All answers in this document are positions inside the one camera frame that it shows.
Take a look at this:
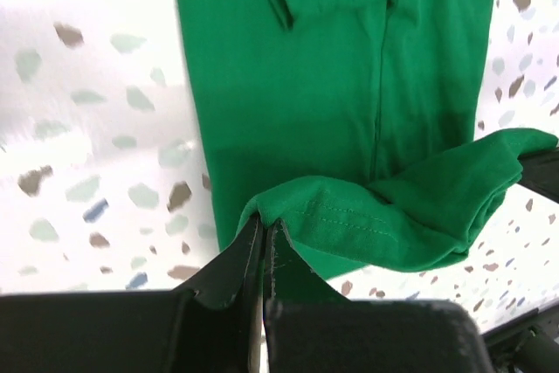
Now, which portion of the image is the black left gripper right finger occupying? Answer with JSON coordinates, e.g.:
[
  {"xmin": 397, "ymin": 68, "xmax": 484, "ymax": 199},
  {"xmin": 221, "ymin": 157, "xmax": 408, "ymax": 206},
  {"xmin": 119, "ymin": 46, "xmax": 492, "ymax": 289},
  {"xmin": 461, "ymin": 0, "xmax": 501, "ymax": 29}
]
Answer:
[{"xmin": 264, "ymin": 221, "xmax": 493, "ymax": 372}]

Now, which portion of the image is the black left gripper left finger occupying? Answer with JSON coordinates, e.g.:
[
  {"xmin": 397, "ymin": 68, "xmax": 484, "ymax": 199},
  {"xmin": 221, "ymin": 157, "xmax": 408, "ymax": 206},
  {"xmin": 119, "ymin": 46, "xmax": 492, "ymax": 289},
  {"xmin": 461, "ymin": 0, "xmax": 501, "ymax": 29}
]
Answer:
[{"xmin": 1, "ymin": 216, "xmax": 264, "ymax": 372}]

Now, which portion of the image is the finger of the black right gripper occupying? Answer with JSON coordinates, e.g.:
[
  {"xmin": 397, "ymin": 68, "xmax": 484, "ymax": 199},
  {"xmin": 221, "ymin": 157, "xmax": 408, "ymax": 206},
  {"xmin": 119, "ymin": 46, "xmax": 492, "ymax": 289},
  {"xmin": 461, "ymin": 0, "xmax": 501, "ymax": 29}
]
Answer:
[{"xmin": 517, "ymin": 148, "xmax": 559, "ymax": 204}]

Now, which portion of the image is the green t-shirt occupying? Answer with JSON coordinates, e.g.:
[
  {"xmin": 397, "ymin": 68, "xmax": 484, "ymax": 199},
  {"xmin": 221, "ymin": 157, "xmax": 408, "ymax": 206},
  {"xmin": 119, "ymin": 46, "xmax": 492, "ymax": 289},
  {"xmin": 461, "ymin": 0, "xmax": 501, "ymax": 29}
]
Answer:
[{"xmin": 177, "ymin": 0, "xmax": 558, "ymax": 279}]

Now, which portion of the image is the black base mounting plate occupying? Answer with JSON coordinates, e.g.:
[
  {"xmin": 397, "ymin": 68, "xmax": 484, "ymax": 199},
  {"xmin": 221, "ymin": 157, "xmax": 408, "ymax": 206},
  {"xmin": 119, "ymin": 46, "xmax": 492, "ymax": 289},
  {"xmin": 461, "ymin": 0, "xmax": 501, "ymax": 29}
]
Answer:
[{"xmin": 483, "ymin": 302, "xmax": 559, "ymax": 373}]

